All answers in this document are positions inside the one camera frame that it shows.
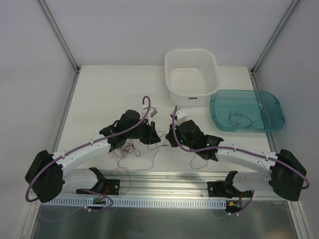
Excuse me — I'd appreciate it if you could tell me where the teal transparent plastic bin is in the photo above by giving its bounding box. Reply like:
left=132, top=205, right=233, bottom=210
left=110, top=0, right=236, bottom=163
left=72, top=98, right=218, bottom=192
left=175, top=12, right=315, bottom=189
left=210, top=90, right=285, bottom=133

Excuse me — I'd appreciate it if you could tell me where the aluminium frame post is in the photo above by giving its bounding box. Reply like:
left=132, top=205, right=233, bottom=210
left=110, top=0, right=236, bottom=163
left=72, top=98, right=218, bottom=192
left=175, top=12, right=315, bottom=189
left=36, top=0, right=80, bottom=73
left=251, top=0, right=302, bottom=76

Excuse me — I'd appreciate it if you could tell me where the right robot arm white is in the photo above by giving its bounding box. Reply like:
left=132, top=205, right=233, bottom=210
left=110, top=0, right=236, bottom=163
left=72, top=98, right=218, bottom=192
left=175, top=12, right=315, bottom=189
left=166, top=120, right=310, bottom=201

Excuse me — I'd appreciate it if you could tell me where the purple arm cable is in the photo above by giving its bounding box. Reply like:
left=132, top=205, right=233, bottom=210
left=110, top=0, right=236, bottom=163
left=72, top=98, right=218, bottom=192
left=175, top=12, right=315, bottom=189
left=24, top=96, right=153, bottom=203
left=171, top=106, right=312, bottom=190

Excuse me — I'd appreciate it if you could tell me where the red thin wire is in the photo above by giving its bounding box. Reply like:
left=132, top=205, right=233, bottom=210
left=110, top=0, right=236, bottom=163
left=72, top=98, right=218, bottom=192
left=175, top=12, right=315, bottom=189
left=109, top=140, right=140, bottom=195

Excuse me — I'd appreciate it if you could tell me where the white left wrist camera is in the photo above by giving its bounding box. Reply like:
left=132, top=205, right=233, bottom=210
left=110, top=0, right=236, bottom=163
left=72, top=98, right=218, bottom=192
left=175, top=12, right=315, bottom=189
left=141, top=106, right=158, bottom=125

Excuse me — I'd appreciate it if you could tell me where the aluminium frame post left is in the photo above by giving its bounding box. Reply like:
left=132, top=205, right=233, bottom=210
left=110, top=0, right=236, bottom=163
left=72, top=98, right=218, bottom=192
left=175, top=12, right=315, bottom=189
left=36, top=0, right=80, bottom=73

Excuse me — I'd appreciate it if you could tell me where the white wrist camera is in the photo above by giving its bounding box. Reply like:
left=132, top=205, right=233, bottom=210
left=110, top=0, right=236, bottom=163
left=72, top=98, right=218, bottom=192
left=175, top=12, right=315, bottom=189
left=141, top=106, right=158, bottom=125
left=170, top=108, right=187, bottom=126

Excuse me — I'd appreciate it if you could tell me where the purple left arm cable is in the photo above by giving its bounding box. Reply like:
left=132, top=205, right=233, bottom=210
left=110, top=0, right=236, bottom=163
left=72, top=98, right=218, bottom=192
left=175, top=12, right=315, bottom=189
left=24, top=96, right=153, bottom=203

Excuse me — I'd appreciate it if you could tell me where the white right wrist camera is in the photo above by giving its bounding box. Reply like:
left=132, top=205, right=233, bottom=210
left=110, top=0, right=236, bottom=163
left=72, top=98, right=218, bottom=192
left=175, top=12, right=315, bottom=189
left=170, top=108, right=187, bottom=126

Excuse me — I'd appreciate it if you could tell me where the aluminium frame post right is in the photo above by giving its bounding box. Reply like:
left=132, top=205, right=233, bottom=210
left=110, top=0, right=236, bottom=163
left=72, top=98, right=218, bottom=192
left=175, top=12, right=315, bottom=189
left=251, top=0, right=302, bottom=76

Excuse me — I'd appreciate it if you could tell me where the white slotted cable duct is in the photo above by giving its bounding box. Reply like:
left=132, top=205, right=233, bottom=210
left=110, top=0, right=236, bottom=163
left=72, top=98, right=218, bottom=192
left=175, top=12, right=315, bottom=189
left=45, top=196, right=226, bottom=210

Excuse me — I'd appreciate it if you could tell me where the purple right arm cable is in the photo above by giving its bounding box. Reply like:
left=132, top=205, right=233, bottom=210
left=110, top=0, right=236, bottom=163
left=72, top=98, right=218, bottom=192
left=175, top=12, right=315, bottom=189
left=171, top=106, right=312, bottom=190

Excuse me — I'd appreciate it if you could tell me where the white plastic tub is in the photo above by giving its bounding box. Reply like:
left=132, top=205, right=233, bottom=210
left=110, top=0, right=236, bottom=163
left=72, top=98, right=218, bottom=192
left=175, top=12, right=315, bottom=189
left=164, top=49, right=221, bottom=107

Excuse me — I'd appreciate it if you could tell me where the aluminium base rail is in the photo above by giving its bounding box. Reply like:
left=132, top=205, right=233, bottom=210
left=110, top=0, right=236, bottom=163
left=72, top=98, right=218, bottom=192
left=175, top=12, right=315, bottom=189
left=32, top=170, right=277, bottom=200

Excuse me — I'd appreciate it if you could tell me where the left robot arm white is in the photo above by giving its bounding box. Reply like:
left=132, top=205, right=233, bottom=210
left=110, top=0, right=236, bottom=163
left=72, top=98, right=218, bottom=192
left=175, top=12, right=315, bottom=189
left=25, top=106, right=160, bottom=203

